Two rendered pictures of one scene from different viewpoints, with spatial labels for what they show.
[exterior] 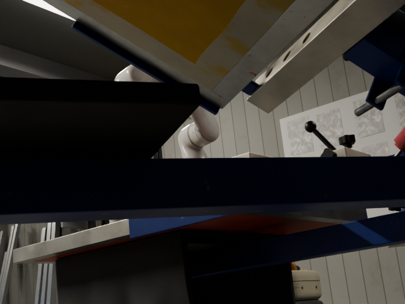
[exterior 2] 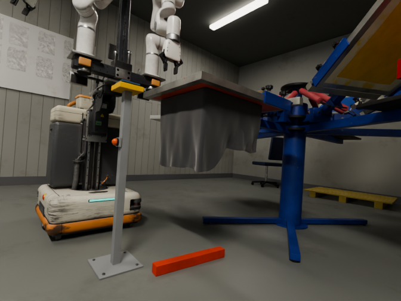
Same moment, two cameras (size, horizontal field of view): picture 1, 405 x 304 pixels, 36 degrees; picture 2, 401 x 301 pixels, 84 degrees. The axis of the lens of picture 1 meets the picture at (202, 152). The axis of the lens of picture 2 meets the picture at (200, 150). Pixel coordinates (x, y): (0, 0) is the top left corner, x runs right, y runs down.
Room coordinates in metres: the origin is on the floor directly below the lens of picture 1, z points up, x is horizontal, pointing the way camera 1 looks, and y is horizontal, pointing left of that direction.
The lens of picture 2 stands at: (1.52, 1.53, 0.62)
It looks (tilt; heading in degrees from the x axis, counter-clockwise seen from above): 1 degrees up; 281
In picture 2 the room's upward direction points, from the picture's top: 4 degrees clockwise
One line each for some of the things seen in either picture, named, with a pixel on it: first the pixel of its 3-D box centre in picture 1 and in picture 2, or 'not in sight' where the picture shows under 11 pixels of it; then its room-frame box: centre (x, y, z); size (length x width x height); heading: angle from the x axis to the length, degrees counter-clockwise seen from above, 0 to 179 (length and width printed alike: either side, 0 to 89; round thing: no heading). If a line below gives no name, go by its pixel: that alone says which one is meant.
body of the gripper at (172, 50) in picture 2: not in sight; (172, 50); (1.94, 0.35, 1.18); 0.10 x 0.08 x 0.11; 51
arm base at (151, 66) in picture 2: not in sight; (150, 67); (2.21, 0.02, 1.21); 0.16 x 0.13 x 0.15; 143
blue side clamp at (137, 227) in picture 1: (184, 212); (275, 102); (1.33, 0.05, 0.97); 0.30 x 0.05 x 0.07; 51
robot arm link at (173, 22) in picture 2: not in sight; (172, 30); (1.95, 0.32, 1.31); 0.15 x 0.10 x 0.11; 129
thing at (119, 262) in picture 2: not in sight; (121, 174); (2.15, 0.43, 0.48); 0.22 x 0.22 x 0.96; 51
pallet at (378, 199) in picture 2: not in sight; (348, 196); (-0.29, -2.67, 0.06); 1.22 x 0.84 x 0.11; 143
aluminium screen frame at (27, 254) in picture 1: (187, 236); (218, 101); (1.70, 0.06, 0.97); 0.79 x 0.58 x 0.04; 51
